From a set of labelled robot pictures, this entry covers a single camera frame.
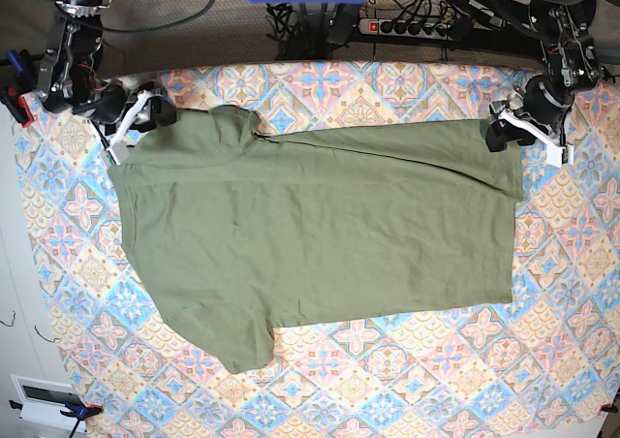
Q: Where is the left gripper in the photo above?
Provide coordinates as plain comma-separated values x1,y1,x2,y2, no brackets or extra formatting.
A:
485,75,574,152

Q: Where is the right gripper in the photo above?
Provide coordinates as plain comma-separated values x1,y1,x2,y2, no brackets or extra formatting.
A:
72,86,177,128

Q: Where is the olive green t-shirt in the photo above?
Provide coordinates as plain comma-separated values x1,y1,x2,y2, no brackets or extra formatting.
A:
108,106,523,373

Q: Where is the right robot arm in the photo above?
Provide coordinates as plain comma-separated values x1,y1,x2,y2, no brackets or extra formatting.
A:
36,0,177,136

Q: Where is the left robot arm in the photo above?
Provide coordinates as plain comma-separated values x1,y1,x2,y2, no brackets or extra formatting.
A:
480,0,603,168

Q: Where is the red black clamp upper left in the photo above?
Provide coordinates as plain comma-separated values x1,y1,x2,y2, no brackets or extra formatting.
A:
1,49,37,128

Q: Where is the red black clamp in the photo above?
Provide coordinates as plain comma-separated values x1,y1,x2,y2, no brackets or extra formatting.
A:
1,49,37,128
9,400,103,436

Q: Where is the white power strip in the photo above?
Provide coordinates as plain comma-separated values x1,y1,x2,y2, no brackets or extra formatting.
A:
357,18,450,41

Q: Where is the red clamp lower right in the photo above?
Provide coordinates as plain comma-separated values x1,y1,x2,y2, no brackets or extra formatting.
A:
600,403,619,414

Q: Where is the red black clamp lower left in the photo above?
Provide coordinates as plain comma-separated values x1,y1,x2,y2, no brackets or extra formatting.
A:
9,400,103,436

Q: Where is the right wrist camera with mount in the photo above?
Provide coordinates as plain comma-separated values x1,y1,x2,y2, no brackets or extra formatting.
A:
100,87,166,168

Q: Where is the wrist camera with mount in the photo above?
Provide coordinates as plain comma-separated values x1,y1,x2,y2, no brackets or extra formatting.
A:
100,87,166,168
488,94,574,168

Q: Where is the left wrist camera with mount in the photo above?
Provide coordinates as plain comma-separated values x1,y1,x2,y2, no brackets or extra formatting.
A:
488,94,574,168

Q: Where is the white wall outlet box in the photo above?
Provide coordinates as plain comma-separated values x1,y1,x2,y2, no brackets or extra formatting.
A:
11,374,80,431

